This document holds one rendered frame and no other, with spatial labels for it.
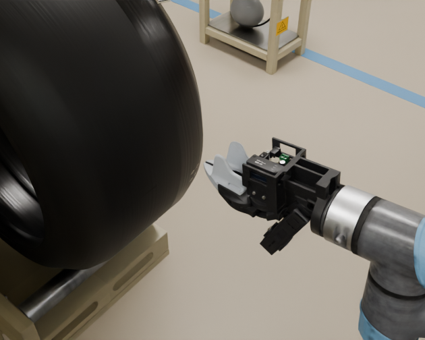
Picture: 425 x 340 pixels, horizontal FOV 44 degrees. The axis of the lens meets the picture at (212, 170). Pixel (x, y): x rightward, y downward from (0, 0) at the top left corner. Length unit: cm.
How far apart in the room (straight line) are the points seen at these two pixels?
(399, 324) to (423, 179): 207
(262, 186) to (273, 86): 252
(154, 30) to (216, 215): 165
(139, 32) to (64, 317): 57
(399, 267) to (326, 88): 263
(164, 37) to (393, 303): 48
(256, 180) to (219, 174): 8
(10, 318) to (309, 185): 58
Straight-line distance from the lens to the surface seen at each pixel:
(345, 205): 64
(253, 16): 337
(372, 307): 69
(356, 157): 275
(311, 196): 66
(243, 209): 71
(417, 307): 68
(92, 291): 111
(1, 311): 102
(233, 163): 77
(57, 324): 108
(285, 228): 71
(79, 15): 76
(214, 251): 224
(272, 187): 67
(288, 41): 337
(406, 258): 62
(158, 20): 82
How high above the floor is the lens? 176
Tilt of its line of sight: 43 degrees down
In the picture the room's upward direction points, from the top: straight up
